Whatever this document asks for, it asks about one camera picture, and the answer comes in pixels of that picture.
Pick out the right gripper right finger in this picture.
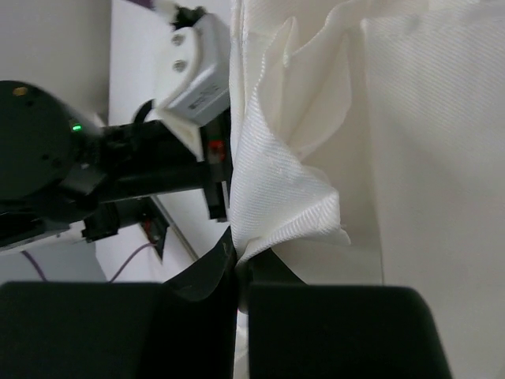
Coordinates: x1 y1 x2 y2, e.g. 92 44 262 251
245 250 452 378

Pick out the white pleated skirt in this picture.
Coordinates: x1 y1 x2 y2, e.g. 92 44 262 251
230 1 504 378

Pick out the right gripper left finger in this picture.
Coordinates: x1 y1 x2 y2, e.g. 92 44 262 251
1 231 238 378

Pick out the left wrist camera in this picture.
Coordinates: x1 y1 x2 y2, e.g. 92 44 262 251
153 13 230 161

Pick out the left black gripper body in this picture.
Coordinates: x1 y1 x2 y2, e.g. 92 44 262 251
1 81 231 250

